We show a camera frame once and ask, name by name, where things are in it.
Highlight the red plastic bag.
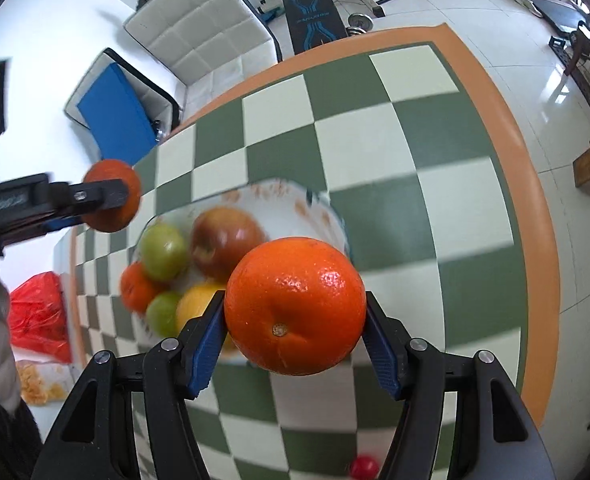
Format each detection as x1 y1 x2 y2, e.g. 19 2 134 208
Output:
9 271 73 363

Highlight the person's dark fleece clothing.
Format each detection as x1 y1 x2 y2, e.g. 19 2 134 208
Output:
0 400 43 480

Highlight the black blue weight bench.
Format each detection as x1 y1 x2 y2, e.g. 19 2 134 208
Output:
281 0 350 56

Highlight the yellow pear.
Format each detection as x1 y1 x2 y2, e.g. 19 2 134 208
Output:
176 282 238 352

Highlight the orange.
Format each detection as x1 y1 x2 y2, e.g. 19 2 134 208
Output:
224 236 367 377
120 261 168 313

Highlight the red apple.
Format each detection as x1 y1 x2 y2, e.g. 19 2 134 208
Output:
190 208 266 283

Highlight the black plastic crate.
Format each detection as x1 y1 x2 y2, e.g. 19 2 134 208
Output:
550 32 576 68

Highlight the clear bag of yellow chips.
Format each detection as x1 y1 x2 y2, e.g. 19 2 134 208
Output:
17 360 76 407

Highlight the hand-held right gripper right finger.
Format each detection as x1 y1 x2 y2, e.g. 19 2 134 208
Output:
362 290 558 480

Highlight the green white checkered tablecloth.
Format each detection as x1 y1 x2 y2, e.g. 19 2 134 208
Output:
67 22 562 480

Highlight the small dumbbell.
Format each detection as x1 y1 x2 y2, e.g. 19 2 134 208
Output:
346 11 374 36

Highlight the small red fruit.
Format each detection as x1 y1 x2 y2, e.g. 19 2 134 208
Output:
350 454 380 480

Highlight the floral oval plate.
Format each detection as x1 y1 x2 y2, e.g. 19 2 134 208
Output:
130 178 352 367

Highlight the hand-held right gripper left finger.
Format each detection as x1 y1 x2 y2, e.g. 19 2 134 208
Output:
32 290 228 480

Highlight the white padded chair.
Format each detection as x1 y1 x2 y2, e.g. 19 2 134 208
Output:
124 0 283 126

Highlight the green apple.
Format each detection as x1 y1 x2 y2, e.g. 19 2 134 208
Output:
140 223 190 282
146 291 183 338

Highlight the dark red-orange round fruit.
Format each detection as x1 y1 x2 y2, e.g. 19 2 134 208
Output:
82 159 142 234

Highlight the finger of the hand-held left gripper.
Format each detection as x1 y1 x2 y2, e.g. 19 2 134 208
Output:
39 211 90 236
47 179 130 212

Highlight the grey treadmill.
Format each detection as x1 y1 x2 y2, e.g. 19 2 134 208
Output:
517 0 588 31

